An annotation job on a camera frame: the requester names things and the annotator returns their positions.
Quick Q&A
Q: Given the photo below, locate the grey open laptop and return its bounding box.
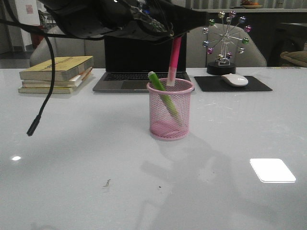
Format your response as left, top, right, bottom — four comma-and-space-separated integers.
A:
93, 32, 195, 93

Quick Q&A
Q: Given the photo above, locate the ferris wheel desk ornament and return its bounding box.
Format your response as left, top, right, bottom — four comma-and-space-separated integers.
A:
202, 10, 252, 75

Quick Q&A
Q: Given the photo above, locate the green highlighter pen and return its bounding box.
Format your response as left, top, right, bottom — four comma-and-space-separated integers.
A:
148, 71, 183, 126

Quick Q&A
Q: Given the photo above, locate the white computer mouse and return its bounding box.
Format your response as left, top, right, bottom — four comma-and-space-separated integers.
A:
221, 73, 248, 87

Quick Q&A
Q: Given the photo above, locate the bottom yellow book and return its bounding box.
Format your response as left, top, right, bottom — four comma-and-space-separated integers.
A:
18, 81, 84, 94

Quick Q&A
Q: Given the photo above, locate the fruit bowl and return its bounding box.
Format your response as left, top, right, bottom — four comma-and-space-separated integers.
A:
241, 0, 262, 9

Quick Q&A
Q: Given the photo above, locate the yellow book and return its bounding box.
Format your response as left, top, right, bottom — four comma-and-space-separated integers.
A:
19, 56, 94, 81
18, 81, 84, 94

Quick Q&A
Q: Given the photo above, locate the black mouse pad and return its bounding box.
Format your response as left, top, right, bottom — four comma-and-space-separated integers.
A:
194, 76, 272, 92

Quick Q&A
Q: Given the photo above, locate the black dangling cable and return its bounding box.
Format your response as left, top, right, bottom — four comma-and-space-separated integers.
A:
0, 18, 101, 137

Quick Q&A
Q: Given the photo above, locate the pink mesh pen holder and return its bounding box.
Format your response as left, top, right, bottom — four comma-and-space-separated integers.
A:
147, 79, 194, 140

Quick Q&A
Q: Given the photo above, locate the tan cushion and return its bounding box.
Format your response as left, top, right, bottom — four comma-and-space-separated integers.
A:
280, 51, 307, 68

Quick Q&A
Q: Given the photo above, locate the right grey armchair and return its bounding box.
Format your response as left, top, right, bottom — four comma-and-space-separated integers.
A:
186, 23, 267, 68

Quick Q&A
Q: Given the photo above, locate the red bin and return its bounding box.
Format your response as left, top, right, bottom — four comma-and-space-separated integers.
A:
31, 34, 44, 48

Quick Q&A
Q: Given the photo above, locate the left grey armchair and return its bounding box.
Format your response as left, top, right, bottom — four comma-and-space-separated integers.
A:
30, 37, 106, 68

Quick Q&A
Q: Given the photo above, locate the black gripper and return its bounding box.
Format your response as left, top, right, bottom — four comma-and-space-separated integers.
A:
42, 0, 208, 44

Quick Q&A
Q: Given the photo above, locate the middle cream book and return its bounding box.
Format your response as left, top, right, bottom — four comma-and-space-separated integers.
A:
22, 67, 93, 88

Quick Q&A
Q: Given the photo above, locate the pink highlighter pen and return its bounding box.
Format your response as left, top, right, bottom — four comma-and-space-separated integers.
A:
166, 37, 182, 86

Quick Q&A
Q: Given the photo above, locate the top yellow book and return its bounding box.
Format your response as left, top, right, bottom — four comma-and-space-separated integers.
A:
19, 56, 94, 81

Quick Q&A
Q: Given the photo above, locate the grey armchair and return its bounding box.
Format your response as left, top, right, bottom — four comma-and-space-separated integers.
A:
30, 37, 106, 68
186, 23, 267, 68

